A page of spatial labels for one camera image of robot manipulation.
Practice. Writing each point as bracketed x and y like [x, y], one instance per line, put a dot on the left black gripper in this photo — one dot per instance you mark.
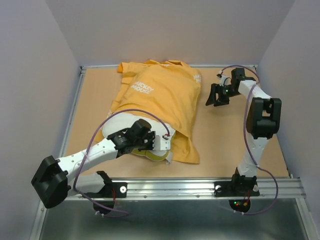
[151, 135]

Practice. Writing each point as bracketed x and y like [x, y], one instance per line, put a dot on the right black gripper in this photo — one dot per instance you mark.
[216, 88]

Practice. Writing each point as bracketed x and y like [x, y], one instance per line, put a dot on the white pillow yellow edge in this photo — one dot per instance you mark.
[125, 120]

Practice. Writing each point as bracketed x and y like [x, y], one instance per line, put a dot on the orange patterned pillowcase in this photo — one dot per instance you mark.
[168, 92]

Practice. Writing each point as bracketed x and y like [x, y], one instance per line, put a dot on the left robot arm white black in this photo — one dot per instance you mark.
[57, 179]

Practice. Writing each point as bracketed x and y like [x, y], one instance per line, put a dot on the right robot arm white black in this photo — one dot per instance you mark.
[261, 122]

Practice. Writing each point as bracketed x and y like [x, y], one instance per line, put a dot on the metal sheet panel front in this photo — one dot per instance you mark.
[173, 220]

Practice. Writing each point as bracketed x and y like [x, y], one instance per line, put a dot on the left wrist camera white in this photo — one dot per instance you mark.
[161, 143]

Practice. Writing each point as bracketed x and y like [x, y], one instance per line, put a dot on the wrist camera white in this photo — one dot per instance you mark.
[161, 143]
[223, 79]

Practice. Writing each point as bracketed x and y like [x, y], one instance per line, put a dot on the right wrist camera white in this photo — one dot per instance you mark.
[223, 79]

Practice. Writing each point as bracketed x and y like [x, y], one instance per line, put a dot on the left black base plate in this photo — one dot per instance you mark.
[106, 198]

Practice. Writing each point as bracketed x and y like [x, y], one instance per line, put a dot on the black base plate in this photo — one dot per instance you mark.
[239, 196]
[106, 198]

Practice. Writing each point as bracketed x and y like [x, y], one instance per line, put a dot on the aluminium rail left side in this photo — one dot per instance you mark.
[56, 168]

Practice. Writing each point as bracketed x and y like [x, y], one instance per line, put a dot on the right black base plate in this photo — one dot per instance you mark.
[239, 196]

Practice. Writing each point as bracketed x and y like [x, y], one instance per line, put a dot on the aluminium frame rail front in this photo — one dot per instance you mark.
[147, 189]

